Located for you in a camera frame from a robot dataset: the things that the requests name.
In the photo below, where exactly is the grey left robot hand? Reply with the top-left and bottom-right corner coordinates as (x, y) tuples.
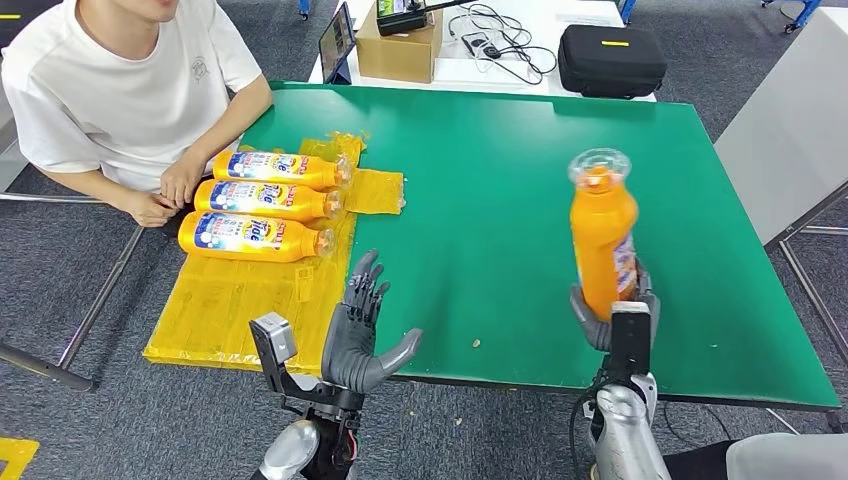
(321, 248), (425, 397)

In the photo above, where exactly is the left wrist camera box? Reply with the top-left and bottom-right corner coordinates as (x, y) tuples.
(248, 312), (303, 399)

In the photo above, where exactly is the grey metal desk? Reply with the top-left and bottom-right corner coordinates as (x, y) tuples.
(0, 99), (146, 393)

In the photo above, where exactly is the green table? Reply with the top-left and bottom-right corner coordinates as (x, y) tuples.
(239, 80), (843, 412)

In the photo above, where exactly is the person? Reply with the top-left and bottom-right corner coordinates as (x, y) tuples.
(1, 0), (274, 230)
(662, 433), (848, 480)

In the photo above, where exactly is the yellow taped mat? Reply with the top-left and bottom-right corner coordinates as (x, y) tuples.
(143, 132), (407, 378)

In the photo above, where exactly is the yellow floor sticker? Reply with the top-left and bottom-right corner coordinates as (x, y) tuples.
(0, 437), (41, 480)

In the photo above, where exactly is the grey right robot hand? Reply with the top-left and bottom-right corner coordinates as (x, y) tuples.
(569, 261), (662, 354)

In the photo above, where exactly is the black floor cable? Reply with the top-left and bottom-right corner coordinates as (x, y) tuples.
(662, 404), (733, 446)

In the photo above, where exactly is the black tablet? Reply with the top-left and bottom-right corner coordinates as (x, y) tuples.
(317, 1), (358, 86)

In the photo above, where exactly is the person's right hand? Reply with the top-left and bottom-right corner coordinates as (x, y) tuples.
(122, 190), (180, 229)

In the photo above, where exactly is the white side table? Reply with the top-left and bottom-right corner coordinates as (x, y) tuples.
(714, 7), (848, 366)

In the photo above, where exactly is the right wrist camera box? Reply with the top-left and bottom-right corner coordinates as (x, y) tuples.
(608, 301), (654, 386)

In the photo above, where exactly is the black carrying case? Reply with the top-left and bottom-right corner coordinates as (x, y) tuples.
(0, 0), (64, 49)
(558, 24), (669, 101)

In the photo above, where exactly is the black cable tangle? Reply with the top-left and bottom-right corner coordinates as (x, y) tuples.
(447, 5), (559, 87)

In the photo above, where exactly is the black handheld radio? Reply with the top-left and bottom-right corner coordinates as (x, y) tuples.
(375, 0), (480, 38)

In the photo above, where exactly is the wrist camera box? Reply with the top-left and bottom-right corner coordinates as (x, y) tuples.
(608, 301), (654, 386)
(248, 312), (303, 399)

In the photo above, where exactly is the person's left hand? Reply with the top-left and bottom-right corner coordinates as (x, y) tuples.
(158, 155), (208, 210)

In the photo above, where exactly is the cardboard box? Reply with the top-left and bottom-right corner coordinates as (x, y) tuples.
(356, 6), (444, 85)

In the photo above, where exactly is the orange detergent bottle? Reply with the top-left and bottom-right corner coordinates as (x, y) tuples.
(211, 149), (354, 192)
(193, 178), (346, 223)
(177, 210), (338, 264)
(567, 148), (641, 324)

